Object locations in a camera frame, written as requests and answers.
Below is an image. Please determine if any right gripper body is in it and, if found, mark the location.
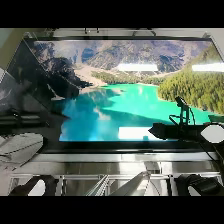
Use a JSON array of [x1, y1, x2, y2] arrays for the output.
[[148, 122, 180, 141]]

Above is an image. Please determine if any white garment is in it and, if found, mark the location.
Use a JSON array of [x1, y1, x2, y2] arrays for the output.
[[0, 132, 45, 171]]

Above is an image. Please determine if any black garment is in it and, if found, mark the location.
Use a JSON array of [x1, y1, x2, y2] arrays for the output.
[[0, 39, 82, 143]]

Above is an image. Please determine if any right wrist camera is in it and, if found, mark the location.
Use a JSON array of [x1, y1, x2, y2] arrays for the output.
[[168, 96, 196, 127]]

